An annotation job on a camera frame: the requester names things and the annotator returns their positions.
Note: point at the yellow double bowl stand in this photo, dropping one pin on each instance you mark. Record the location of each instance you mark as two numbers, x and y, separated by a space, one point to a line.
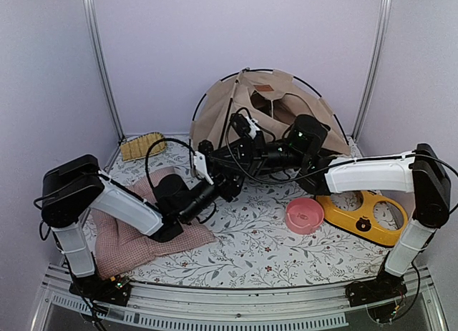
365 214

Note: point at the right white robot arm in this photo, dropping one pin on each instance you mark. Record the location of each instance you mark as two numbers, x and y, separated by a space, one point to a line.
419 172

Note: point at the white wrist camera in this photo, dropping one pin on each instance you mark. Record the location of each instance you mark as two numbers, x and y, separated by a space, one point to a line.
199 166
244 127

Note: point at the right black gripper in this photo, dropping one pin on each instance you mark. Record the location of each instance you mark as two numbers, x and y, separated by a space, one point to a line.
251 156

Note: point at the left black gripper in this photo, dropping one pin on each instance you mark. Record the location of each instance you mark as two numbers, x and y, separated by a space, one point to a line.
231 187

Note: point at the woven scratcher tray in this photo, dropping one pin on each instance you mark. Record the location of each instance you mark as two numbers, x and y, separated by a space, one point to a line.
136 147

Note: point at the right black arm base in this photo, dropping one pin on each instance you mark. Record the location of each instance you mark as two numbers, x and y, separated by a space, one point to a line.
383 287

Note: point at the beige fabric pet tent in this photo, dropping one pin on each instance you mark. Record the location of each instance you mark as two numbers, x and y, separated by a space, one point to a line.
272 109

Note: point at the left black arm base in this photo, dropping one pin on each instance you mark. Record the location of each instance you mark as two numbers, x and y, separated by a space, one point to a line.
93 289

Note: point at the aluminium frame post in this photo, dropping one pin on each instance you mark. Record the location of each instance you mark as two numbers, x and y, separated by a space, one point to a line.
91 17
380 35

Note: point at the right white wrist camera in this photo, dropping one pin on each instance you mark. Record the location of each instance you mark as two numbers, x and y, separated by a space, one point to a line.
244 127

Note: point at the black tent pole one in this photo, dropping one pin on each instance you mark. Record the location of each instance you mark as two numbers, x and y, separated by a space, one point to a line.
229 106

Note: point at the left aluminium frame post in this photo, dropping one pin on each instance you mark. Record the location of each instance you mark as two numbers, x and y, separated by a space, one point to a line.
91 17

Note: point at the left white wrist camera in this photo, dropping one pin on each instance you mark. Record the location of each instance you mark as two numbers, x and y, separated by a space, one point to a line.
199 166

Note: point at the right aluminium frame post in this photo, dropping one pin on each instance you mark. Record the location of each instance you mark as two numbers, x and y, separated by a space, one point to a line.
380 35

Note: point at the pink checkered cushion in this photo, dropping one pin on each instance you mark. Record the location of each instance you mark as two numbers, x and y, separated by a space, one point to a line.
120 247

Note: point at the pink pet bowl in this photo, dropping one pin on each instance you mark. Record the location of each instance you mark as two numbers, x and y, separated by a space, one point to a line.
304 215

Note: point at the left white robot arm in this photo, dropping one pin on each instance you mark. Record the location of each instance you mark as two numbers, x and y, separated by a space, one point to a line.
71 191

